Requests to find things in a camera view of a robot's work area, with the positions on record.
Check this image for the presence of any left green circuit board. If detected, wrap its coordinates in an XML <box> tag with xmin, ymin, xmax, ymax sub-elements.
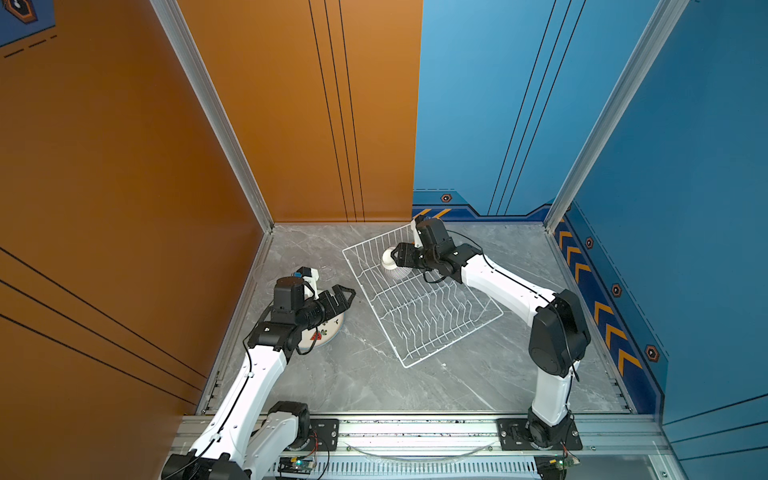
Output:
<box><xmin>276</xmin><ymin>457</ymin><xmax>317</xmax><ymax>478</ymax></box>

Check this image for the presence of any right circuit board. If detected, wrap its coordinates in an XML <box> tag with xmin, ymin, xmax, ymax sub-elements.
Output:
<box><xmin>534</xmin><ymin>456</ymin><xmax>581</xmax><ymax>480</ymax></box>

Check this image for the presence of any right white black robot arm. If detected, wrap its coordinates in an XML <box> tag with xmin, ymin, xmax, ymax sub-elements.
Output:
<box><xmin>381</xmin><ymin>215</ymin><xmax>591</xmax><ymax>450</ymax></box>

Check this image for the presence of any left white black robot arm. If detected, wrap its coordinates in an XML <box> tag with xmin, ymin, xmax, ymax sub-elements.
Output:
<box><xmin>160</xmin><ymin>267</ymin><xmax>356</xmax><ymax>479</ymax></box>

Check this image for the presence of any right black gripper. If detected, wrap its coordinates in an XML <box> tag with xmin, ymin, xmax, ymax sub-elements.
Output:
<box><xmin>389</xmin><ymin>242</ymin><xmax>439</xmax><ymax>271</ymax></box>

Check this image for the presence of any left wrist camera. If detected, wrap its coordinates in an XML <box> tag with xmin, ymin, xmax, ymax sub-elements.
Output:
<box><xmin>294</xmin><ymin>267</ymin><xmax>319</xmax><ymax>299</ymax></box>

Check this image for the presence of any small white bowl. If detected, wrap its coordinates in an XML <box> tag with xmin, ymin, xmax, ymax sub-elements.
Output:
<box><xmin>381</xmin><ymin>242</ymin><xmax>413</xmax><ymax>281</ymax></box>

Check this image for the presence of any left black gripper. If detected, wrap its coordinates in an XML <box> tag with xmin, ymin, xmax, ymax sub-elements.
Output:
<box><xmin>295</xmin><ymin>285</ymin><xmax>354</xmax><ymax>333</ymax></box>

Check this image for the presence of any aluminium front rail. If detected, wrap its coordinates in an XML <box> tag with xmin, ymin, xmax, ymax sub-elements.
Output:
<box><xmin>158</xmin><ymin>413</ymin><xmax>685</xmax><ymax>480</ymax></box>

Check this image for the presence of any white wire dish rack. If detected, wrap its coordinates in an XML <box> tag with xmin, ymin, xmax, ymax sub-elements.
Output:
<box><xmin>342</xmin><ymin>225</ymin><xmax>503</xmax><ymax>368</ymax></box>

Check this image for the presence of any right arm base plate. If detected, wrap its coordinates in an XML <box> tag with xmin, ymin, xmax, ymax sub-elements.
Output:
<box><xmin>496</xmin><ymin>415</ymin><xmax>583</xmax><ymax>452</ymax></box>

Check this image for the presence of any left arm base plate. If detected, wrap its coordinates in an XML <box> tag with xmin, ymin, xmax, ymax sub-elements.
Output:
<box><xmin>286</xmin><ymin>417</ymin><xmax>340</xmax><ymax>452</ymax></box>

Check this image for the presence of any white plate red pattern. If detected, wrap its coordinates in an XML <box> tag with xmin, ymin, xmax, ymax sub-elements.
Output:
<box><xmin>298</xmin><ymin>313</ymin><xmax>345</xmax><ymax>352</ymax></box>

